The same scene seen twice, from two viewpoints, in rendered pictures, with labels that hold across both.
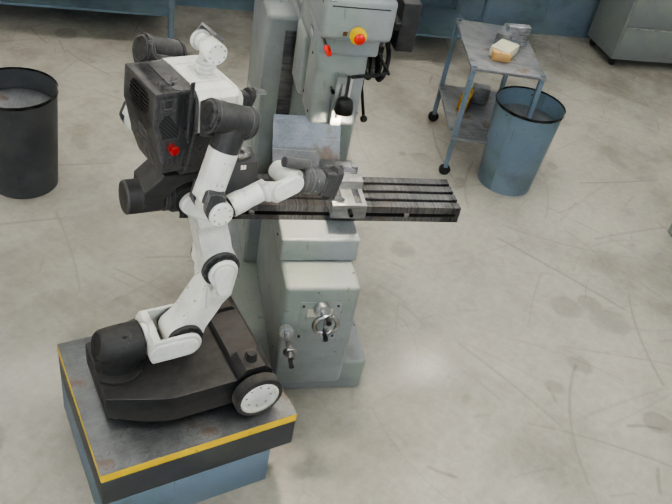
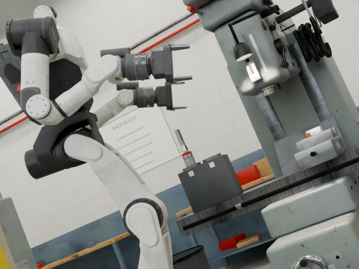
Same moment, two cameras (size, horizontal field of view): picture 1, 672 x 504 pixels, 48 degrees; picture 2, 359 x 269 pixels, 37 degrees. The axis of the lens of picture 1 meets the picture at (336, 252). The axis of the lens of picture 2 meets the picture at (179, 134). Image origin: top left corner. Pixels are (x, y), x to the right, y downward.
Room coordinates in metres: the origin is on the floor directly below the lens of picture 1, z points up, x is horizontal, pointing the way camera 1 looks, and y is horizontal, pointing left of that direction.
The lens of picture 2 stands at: (0.77, -0.99, 1.02)
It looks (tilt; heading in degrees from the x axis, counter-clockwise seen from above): 6 degrees up; 40
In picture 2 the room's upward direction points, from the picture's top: 23 degrees counter-clockwise
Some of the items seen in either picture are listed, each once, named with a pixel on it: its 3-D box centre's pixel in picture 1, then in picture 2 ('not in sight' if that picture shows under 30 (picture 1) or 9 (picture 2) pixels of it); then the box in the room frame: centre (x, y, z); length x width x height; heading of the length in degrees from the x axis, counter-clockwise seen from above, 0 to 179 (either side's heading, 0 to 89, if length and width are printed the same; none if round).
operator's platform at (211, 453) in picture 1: (174, 409); not in sight; (2.03, 0.54, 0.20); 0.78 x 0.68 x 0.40; 125
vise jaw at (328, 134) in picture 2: (344, 181); (315, 139); (2.75, 0.02, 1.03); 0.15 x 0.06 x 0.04; 107
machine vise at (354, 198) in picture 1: (342, 184); (320, 147); (2.77, 0.03, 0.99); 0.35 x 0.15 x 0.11; 17
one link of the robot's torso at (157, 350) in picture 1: (168, 332); not in sight; (2.01, 0.57, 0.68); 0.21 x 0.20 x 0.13; 125
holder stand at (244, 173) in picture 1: (227, 173); (210, 181); (2.62, 0.51, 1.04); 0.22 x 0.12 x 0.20; 116
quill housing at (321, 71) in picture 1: (333, 79); (252, 54); (2.78, 0.14, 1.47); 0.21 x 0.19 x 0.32; 107
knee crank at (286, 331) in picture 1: (288, 344); not in sight; (2.22, 0.12, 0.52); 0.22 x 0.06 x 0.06; 17
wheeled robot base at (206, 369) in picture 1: (175, 346); not in sight; (2.02, 0.54, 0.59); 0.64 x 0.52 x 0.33; 125
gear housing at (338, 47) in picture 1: (340, 25); (235, 12); (2.81, 0.15, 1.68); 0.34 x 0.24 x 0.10; 17
